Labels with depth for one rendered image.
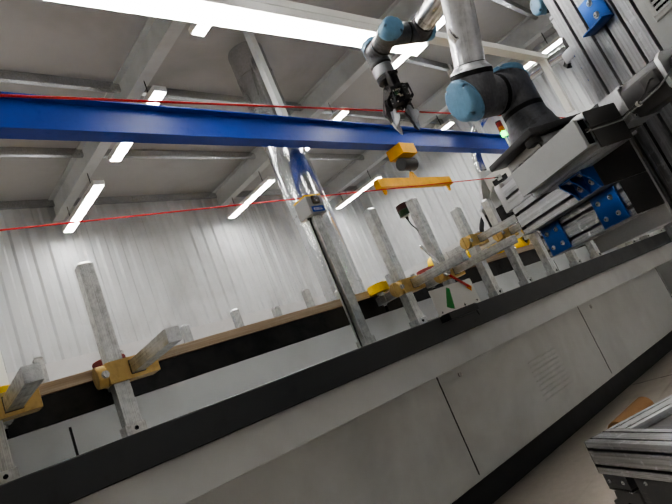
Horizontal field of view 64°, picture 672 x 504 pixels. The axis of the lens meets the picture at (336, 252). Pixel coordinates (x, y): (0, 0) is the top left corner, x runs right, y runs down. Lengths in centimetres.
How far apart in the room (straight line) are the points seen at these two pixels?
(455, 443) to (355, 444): 46
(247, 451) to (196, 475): 14
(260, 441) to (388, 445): 62
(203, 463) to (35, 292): 789
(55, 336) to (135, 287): 149
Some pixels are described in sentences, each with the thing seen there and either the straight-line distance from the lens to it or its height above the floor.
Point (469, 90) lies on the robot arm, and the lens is 153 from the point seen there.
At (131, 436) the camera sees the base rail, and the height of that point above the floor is 70.
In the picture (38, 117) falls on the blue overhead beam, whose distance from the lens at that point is 487.
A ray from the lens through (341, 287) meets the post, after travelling 170.
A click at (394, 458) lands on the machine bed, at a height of 33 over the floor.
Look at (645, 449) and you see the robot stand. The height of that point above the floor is 22.
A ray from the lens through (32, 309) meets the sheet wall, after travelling 902.
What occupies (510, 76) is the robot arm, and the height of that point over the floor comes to 122.
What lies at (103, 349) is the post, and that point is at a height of 90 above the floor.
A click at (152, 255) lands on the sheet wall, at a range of 997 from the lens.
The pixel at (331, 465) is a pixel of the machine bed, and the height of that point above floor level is 41.
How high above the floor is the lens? 64
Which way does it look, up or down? 12 degrees up
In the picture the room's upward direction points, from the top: 23 degrees counter-clockwise
